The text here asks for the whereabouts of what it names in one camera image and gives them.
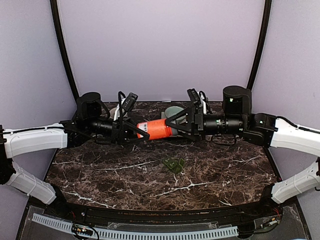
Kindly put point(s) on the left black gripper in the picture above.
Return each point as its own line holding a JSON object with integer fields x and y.
{"x": 120, "y": 133}

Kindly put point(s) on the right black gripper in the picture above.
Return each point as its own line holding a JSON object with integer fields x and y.
{"x": 198, "y": 130}

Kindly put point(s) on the red pill bottle grey lid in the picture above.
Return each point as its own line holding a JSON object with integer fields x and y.
{"x": 157, "y": 129}

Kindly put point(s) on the green pill organizer box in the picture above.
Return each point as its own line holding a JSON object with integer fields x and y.
{"x": 175, "y": 165}

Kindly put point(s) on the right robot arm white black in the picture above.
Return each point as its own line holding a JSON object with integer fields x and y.
{"x": 260, "y": 129}

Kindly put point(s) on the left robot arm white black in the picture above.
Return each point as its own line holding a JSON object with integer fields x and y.
{"x": 91, "y": 121}

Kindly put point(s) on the celadon green bowl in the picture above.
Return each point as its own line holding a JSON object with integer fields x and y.
{"x": 173, "y": 110}

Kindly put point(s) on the cream ceramic mug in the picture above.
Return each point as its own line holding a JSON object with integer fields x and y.
{"x": 113, "y": 113}

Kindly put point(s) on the small circuit board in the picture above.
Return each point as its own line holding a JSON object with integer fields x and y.
{"x": 81, "y": 230}

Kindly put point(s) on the white slotted cable duct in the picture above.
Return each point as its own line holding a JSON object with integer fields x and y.
{"x": 109, "y": 234}

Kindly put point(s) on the black left frame post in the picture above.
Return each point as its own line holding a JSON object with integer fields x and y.
{"x": 62, "y": 48}

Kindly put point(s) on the black frame post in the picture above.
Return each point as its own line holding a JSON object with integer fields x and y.
{"x": 260, "y": 44}
{"x": 62, "y": 48}

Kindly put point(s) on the black right frame post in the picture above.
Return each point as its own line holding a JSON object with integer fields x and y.
{"x": 260, "y": 44}

